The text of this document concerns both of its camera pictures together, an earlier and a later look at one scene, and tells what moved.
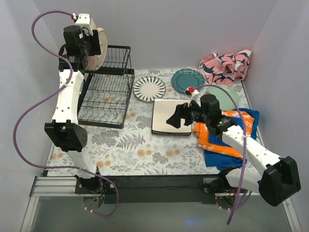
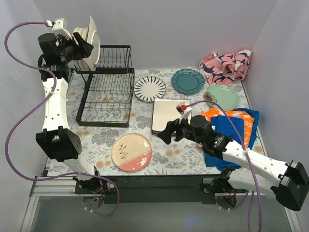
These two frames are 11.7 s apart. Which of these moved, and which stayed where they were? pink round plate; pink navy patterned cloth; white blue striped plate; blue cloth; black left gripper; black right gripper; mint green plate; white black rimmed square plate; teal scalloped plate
Moved: black right gripper; black left gripper; pink round plate
Stayed: mint green plate; teal scalloped plate; pink navy patterned cloth; white black rimmed square plate; blue cloth; white blue striped plate
